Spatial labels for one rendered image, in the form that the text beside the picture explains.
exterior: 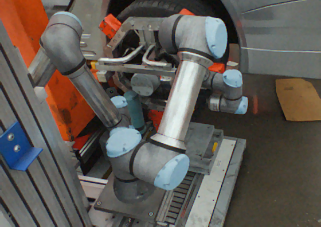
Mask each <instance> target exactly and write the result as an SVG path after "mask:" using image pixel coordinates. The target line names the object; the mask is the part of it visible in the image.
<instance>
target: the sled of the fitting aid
mask: <svg viewBox="0 0 321 227"><path fill-rule="evenodd" d="M154 128H155V126H154ZM154 128H153V129H152V130H151V131H150V133H148V135H147V137H146V140H145V141H147V139H148V137H150V134H151V133H152V132H153V130H154ZM223 139H224V136H223V130H218V129H214V132H213V134H212V137H211V138H210V142H209V144H208V146H207V148H206V151H205V154H204V155H203V158H202V160H198V159H193V158H189V161H190V162H189V168H188V171H193V172H196V173H200V174H205V175H210V173H211V171H212V167H213V165H214V162H215V160H216V156H217V154H218V152H219V150H220V146H221V143H222V141H223Z"/></svg>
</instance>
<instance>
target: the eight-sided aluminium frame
mask: <svg viewBox="0 0 321 227"><path fill-rule="evenodd" d="M165 19H167V18H166V17H165V18H153V17H135V16H134V17H129V18H127V20H125V21H124V22H123V24H122V25H121V27H120V28H119V30H118V31H117V32H116V34H115V35H114V37H113V38H112V40H111V41H110V42H109V44H107V47H106V48H105V51H106V54H107V57H109V58H120V56H119V52H118V48H117V46H118V45H119V44H120V42H121V41H122V40H123V39H124V37H125V36H126V35H127V33H128V32H129V31H130V29H136V30H138V29H143V30H149V29H152V30H159V28H160V27H161V25H162V23H163V22H164V20H165ZM113 81H114V83H115V84H116V85H117V87H119V88H120V89H121V90H122V91H124V92H125V93H126V92H128V91H134V90H133V88H132V86H131V83H130V81H129V80H128V79H127V78H126V77H125V76H124V73H123V72H116V71H115V74H114V75H113ZM139 99H140V102H141V105H142V108H143V109H153V110H157V111H163V112H164V110H165V108H166V102H165V101H166V100H162V99H155V98H149V97H147V96H142V95H140V94H139Z"/></svg>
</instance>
